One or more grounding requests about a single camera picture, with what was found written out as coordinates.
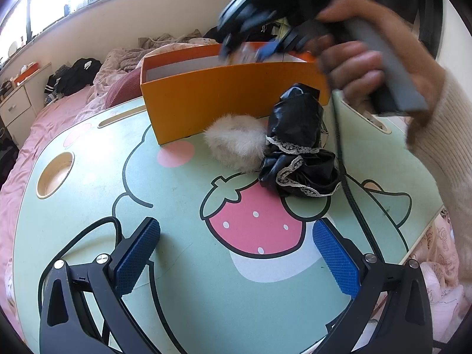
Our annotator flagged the black lace-trimmed garment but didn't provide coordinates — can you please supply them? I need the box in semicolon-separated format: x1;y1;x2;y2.
258;83;343;198

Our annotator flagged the black clothes pile with stripes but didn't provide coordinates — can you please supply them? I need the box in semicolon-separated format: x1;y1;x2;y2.
44;58;103;104

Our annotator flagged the pink bed sheet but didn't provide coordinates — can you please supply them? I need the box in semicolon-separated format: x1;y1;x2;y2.
0;85;96;340

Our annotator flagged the pink cartoon print quilt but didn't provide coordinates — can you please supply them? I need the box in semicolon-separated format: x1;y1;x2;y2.
407;210;472;343

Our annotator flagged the crumpled pale pink blanket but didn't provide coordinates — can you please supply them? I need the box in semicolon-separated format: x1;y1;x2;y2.
74;37;207;119

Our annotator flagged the dark pink pillow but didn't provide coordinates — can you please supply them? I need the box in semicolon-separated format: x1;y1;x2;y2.
105;68;142;107

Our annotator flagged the orange cardboard box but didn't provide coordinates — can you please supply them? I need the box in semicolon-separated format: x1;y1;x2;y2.
140;43;331;145

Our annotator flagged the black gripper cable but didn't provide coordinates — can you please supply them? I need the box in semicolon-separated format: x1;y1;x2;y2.
329;88;386;264
39;217;124;303

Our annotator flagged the white bedside cabinet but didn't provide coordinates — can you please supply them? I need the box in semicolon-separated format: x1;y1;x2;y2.
0;63;52;139

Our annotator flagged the person's right forearm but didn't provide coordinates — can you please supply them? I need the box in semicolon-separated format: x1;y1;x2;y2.
406;70;472;296

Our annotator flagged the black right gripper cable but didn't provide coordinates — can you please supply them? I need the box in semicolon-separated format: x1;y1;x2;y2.
329;88;386;264

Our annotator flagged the green strawberry print desktop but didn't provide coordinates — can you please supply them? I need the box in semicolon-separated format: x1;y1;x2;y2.
13;92;447;354

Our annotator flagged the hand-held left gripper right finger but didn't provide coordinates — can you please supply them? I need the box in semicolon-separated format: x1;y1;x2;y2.
312;219;433;354

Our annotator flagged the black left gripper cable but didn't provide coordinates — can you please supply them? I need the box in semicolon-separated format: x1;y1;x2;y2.
39;217;124;303

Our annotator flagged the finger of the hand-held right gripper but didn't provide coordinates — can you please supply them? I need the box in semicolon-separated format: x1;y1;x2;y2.
254;39;286;63
218;26;255;61

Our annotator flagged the person's right hand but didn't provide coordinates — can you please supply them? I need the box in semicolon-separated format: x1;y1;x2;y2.
316;0;448;144

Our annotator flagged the white fluffy pompom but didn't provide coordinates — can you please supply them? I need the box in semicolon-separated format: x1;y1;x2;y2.
204;115;267;172

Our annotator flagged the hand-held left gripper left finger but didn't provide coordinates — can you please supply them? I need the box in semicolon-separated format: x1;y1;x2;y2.
39;217;162;354

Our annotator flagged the orange tissue box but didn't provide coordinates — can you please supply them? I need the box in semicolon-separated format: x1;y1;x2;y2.
17;63;40;83

